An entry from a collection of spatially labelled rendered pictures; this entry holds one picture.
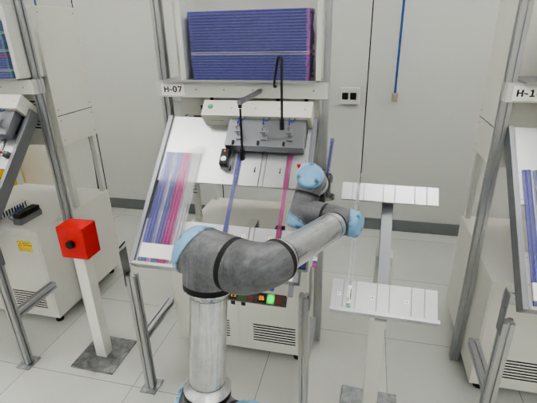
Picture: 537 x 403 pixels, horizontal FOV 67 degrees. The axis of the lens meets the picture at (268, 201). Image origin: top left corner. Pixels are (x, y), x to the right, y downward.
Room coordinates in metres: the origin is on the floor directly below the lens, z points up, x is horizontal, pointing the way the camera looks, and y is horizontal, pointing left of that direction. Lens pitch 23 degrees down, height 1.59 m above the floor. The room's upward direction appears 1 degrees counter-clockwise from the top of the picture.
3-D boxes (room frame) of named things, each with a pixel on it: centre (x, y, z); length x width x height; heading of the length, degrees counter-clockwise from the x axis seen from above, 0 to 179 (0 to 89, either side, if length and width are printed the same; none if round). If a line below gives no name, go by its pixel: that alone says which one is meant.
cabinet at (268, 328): (1.97, 0.08, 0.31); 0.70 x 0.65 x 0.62; 76
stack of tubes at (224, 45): (1.84, 0.05, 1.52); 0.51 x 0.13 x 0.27; 76
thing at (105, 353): (1.69, 0.89, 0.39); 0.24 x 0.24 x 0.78; 76
